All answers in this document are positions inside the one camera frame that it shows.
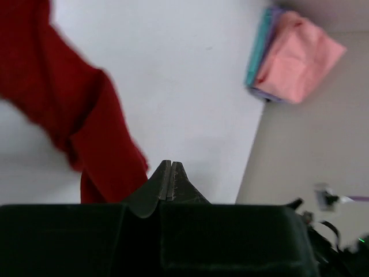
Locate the red t shirt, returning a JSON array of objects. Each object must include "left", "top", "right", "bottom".
[{"left": 1, "top": 1, "right": 148, "bottom": 203}]

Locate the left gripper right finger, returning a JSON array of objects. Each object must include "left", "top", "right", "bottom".
[{"left": 166, "top": 162, "right": 210, "bottom": 204}]

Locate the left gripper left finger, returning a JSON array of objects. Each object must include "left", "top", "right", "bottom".
[{"left": 126, "top": 160, "right": 172, "bottom": 218}]

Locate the folded teal t shirt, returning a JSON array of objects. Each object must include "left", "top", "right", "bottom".
[{"left": 245, "top": 8, "right": 273, "bottom": 87}]

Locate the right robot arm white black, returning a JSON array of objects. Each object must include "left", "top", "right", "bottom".
[{"left": 295, "top": 183, "right": 368, "bottom": 276}]

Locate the folded pink t shirt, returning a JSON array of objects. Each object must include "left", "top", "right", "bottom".
[{"left": 254, "top": 11, "right": 347, "bottom": 104}]

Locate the folded purple t shirt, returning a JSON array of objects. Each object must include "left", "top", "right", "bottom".
[{"left": 248, "top": 5, "right": 289, "bottom": 104}]

